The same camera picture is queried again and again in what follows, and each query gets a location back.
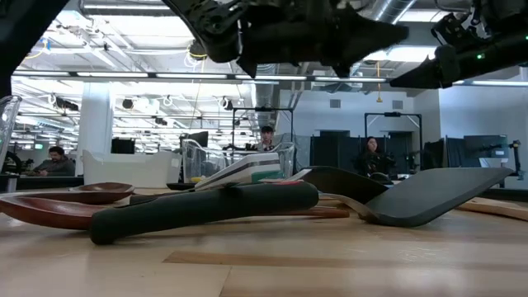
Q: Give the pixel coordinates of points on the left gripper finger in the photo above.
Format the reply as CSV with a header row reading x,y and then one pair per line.
x,y
350,53
354,24

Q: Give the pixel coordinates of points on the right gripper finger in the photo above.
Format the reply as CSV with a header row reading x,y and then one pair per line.
x,y
433,81
433,68

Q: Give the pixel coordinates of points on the black round-head turner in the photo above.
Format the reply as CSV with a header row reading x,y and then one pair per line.
x,y
346,185

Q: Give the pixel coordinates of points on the bamboo fork spatula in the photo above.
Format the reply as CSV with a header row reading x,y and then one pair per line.
x,y
495,207

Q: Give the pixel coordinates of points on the light wooden slotted spatula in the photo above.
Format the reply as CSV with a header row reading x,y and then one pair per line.
x,y
152,191

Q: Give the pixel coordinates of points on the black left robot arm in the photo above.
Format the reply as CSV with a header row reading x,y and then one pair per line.
x,y
24,33

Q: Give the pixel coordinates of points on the dark monitor on arm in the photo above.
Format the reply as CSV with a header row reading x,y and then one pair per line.
x,y
486,146

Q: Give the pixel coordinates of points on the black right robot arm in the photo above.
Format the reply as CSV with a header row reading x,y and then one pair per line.
x,y
511,16

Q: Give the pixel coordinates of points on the black ceiling device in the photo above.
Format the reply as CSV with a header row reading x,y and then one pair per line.
x,y
198,53

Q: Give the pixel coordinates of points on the person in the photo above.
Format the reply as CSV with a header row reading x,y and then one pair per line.
x,y
57,165
267,134
371,154

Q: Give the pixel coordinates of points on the black partition curtain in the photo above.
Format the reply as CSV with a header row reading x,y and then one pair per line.
x,y
330,152

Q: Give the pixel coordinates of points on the clear plastic bin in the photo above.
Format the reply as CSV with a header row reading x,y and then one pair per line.
x,y
8,132
206,165

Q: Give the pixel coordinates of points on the long ceiling light strip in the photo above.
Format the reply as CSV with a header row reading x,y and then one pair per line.
x,y
111,74

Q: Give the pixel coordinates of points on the black square turner red trim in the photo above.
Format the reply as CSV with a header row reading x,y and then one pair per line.
x,y
185,210

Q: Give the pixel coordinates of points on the white building pillar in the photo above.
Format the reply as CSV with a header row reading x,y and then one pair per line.
x,y
95,119

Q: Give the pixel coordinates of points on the white plastic bin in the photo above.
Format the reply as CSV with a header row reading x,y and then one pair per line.
x,y
123,169

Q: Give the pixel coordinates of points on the dark wooden spoon silver tip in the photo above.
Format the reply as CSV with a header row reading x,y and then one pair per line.
x,y
103,187

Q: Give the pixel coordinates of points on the dark background desk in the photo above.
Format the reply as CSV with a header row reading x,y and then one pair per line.
x,y
41,182

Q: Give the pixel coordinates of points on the reddish wooden spoon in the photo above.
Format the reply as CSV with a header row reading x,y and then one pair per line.
x,y
49,212

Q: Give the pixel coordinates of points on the silver air duct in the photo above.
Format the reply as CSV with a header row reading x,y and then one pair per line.
x,y
266,92
392,10

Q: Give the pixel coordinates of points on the black metal frame stand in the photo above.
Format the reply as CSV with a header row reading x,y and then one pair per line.
x,y
264,109
392,114

